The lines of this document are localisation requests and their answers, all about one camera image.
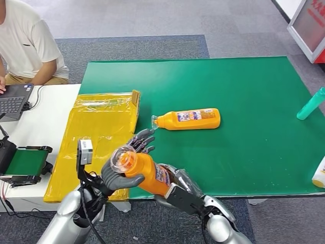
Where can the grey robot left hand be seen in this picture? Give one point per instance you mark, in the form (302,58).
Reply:
(119,182)

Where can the person's right hand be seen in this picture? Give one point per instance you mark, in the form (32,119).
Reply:
(1,86)

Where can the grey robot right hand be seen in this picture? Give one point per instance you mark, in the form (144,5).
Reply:
(186,178)

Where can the orange detergent bottle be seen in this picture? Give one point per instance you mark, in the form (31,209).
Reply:
(145,171)
(193,119)

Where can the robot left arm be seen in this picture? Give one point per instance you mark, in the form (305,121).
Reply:
(63,219)

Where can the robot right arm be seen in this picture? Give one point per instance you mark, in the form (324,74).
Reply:
(221,229)

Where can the person's left forearm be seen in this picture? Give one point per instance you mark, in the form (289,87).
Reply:
(45,72)

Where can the white and yellow bottle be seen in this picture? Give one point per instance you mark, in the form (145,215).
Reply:
(320,175)

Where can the mint green bottle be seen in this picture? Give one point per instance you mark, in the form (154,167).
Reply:
(311,104)

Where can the grey laptop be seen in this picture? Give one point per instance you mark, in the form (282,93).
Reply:
(13,101)

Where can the white table foot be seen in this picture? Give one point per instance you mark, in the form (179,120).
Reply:
(121,207)

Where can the person at laptop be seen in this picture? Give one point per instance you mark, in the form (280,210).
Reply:
(25,40)

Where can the yellow plastic film sheet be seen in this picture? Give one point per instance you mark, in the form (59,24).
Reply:
(89,134)

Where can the black device box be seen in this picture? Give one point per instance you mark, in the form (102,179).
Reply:
(6,155)

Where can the white table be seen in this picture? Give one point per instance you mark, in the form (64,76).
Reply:
(50,118)

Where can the small green belt conveyor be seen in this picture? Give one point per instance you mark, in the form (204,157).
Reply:
(25,163)

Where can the green table mat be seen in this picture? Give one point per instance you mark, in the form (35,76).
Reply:
(241,101)

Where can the white framed sign board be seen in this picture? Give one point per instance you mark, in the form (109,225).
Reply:
(305,27)

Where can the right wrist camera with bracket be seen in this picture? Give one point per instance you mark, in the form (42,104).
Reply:
(185,200)

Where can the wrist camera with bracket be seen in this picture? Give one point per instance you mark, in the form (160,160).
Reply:
(85,151)
(185,200)

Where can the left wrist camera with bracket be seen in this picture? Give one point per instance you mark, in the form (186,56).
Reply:
(85,151)

